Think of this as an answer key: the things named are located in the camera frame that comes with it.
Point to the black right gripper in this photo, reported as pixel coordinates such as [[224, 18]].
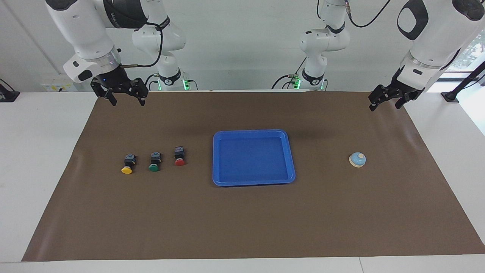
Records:
[[113, 79]]

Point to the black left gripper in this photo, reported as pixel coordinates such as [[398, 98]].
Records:
[[401, 85]]

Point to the yellow push button switch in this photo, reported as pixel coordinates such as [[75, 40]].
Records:
[[127, 170]]

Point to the green push button switch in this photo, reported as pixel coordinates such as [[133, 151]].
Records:
[[153, 168]]

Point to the red push button switch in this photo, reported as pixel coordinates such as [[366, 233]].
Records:
[[179, 162]]

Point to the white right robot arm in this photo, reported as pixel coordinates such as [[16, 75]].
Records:
[[83, 26]]

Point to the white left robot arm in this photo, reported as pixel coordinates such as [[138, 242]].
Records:
[[435, 34]]

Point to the light blue desk bell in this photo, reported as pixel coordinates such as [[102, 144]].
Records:
[[357, 160]]

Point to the blue plastic tray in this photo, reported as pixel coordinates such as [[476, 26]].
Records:
[[252, 159]]

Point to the window with green foliage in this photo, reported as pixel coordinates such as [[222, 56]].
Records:
[[475, 49]]

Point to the black table clamp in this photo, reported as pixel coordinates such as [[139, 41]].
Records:
[[7, 96]]

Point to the brown table mat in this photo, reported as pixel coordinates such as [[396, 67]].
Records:
[[242, 220]]

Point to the black camera stand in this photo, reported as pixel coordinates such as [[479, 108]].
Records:
[[449, 96]]

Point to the white wall socket box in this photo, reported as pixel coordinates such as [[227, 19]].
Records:
[[57, 85]]

